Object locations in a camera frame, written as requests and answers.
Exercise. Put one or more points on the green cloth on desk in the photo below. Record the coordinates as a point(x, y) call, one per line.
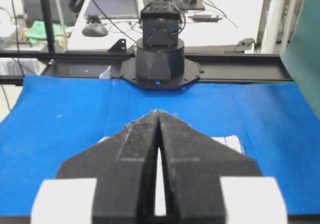
point(37, 34)

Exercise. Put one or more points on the black computer mouse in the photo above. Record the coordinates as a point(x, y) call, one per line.
point(95, 30)

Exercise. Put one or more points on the black power adapter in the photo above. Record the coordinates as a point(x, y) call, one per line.
point(205, 18)

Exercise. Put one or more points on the black vertical pole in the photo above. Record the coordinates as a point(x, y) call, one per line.
point(47, 18)

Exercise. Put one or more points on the green backdrop curtain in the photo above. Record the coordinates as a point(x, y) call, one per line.
point(302, 56)

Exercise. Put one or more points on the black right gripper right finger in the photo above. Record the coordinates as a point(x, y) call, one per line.
point(211, 183)

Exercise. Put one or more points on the black aluminium frame rail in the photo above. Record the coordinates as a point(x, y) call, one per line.
point(216, 68)

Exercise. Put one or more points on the dark laptop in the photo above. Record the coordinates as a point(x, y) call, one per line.
point(113, 9)

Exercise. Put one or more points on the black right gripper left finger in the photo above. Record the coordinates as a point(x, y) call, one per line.
point(104, 184)

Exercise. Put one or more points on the blue table cloth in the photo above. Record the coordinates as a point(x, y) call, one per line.
point(56, 118)

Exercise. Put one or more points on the white desk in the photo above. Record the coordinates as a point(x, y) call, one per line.
point(242, 21)

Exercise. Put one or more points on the white blue-striped towel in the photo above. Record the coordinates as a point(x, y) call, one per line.
point(231, 142)

